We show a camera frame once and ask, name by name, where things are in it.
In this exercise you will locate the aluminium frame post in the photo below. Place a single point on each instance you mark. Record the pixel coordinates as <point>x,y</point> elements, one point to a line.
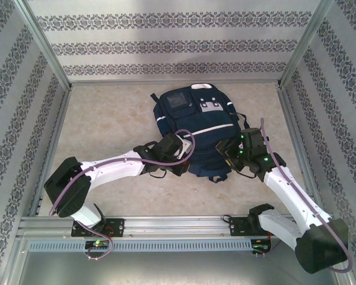
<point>41,44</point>
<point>307,44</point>

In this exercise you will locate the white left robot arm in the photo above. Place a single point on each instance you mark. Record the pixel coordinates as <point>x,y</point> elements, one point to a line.
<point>112,169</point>

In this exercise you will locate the controller board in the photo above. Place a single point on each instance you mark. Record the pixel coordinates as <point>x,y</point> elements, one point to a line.
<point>259,246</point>
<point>98,244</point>

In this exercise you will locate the right aluminium frame post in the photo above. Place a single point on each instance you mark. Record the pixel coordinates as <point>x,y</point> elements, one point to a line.
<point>307,44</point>

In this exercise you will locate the right controller board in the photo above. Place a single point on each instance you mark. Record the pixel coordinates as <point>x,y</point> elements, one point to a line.
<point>259,246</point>

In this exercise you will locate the navy blue backpack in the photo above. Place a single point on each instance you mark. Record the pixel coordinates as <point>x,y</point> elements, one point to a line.
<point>195,118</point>

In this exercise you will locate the left controller board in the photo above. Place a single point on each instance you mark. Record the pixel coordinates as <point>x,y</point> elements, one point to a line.
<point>98,244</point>

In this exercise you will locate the aluminium side rail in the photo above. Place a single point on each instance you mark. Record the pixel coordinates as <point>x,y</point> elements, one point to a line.
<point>60,118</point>
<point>290,118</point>

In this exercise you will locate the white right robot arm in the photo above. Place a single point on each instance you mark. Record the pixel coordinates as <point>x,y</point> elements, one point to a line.
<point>284,190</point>

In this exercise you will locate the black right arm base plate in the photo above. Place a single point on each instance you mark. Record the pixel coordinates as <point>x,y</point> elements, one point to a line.
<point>235,227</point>

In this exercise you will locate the left aluminium frame post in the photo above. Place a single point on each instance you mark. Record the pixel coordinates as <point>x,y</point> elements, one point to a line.
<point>41,44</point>

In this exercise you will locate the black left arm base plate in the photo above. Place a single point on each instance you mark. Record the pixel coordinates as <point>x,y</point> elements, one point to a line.
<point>117,227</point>

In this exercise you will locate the left aluminium side rail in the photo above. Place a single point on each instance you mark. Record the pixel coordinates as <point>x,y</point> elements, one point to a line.
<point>60,118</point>

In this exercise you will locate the aluminium mounting rail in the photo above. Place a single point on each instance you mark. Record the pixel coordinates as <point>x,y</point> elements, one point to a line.
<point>178,225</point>

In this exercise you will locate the right aluminium side rail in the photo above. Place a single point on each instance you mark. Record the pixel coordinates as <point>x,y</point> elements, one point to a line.
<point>290,118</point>

